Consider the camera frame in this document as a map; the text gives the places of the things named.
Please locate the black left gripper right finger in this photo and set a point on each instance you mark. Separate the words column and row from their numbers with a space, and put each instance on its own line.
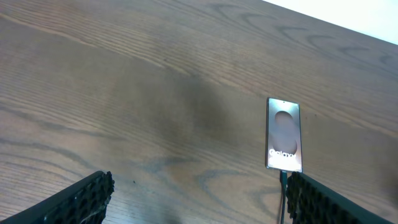
column 308, row 201

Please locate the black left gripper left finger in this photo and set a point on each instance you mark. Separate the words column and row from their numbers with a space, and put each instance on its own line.
column 84, row 202

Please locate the bronze Galaxy smartphone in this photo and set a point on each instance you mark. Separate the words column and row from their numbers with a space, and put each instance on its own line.
column 283, row 136

